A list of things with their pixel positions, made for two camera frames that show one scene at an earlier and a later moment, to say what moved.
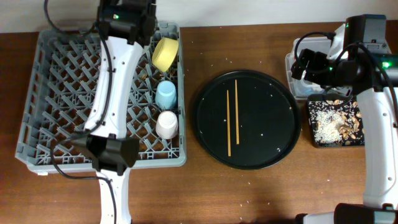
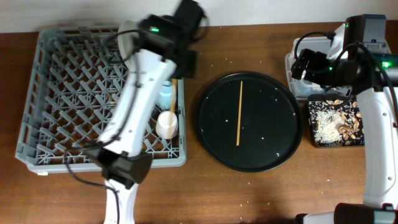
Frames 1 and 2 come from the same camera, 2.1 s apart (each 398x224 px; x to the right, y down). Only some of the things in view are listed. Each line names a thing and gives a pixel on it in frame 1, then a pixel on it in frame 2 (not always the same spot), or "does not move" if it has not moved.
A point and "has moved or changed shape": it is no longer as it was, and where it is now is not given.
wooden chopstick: (236, 114) has moved or changed shape
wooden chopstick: (229, 133) → (173, 94)
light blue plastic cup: (166, 96) does not move
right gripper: (315, 59) does not move
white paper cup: (166, 126) does not move
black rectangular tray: (336, 122) does not move
